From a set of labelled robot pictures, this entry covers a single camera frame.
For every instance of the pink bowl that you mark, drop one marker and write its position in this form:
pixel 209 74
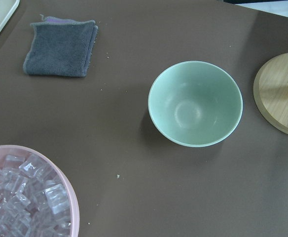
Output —
pixel 74 207

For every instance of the green bowl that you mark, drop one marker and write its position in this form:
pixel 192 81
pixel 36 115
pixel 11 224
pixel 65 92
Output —
pixel 195 104

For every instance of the grey folded cloth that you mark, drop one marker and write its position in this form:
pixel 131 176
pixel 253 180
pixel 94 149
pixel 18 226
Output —
pixel 61 47

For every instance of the wooden mug tree stand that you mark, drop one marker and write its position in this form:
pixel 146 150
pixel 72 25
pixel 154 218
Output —
pixel 270 91

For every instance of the clear ice cubes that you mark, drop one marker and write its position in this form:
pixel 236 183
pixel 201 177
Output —
pixel 33 200

